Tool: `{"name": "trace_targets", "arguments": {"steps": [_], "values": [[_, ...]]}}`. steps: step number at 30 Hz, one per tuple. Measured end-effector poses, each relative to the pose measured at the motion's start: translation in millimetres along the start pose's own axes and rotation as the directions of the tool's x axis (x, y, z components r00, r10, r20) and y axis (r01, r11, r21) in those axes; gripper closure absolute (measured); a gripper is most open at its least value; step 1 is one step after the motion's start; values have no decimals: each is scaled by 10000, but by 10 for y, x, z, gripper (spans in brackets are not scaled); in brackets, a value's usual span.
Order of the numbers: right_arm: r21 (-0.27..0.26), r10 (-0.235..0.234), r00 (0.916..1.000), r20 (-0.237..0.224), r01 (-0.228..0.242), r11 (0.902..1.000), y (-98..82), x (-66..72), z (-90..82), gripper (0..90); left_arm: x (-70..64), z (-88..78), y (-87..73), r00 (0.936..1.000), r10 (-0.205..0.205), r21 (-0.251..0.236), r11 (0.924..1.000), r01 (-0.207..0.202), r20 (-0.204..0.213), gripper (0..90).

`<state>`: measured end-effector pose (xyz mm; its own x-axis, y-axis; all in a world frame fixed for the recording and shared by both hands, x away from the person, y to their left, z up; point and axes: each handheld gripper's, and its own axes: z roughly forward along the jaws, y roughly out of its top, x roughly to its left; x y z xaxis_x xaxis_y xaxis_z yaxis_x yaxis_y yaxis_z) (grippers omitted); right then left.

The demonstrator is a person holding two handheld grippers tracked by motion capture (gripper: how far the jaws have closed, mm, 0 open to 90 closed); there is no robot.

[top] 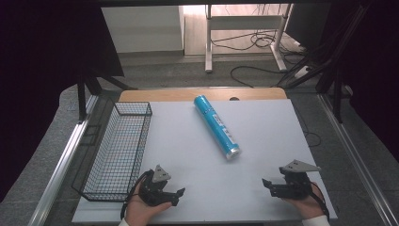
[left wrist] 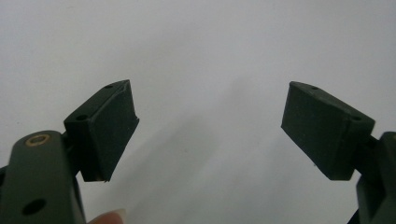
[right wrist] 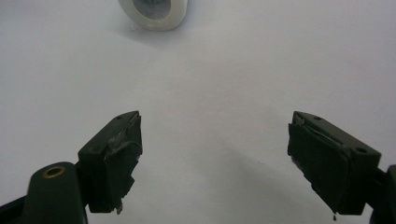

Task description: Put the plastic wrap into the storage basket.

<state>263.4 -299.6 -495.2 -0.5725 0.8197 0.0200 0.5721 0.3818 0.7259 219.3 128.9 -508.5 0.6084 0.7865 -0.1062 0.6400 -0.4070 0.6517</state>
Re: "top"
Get white table board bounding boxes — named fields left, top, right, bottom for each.
left=72, top=99, right=339, bottom=224

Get white metal desk frame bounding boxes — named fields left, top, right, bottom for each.
left=204, top=3, right=295, bottom=74

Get person's right hand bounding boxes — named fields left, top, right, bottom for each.
left=282, top=184, right=326, bottom=220

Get tangled black floor cables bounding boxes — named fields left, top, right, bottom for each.
left=210, top=28, right=285, bottom=52

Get dark curtain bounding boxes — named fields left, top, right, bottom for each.
left=0, top=0, right=125, bottom=203
left=316, top=0, right=399, bottom=164

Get black metal stand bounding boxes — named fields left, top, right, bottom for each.
left=75, top=66, right=136, bottom=122
left=276, top=3, right=371, bottom=124

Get aluminium rail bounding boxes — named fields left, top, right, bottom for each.
left=317, top=93, right=399, bottom=226
left=27, top=94, right=99, bottom=226

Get black wire basket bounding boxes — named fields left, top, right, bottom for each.
left=72, top=101, right=153, bottom=202

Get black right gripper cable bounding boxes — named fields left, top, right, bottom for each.
left=309, top=181, right=331, bottom=220

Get person's left hand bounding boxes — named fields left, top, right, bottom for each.
left=124, top=191, right=173, bottom=226

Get white cabinet panel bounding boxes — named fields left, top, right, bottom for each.
left=101, top=5, right=185, bottom=55

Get white power strip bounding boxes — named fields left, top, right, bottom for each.
left=294, top=65, right=312, bottom=80

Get blue cling film roll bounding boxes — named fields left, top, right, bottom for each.
left=193, top=94, right=242, bottom=161

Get long black floor cable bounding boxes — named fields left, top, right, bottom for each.
left=230, top=64, right=285, bottom=89

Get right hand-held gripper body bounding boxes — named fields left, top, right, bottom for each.
left=271, top=159, right=323, bottom=201

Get thin black table cable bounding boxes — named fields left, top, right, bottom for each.
left=292, top=103, right=322, bottom=148

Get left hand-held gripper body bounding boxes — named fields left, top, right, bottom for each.
left=138, top=164, right=173, bottom=207

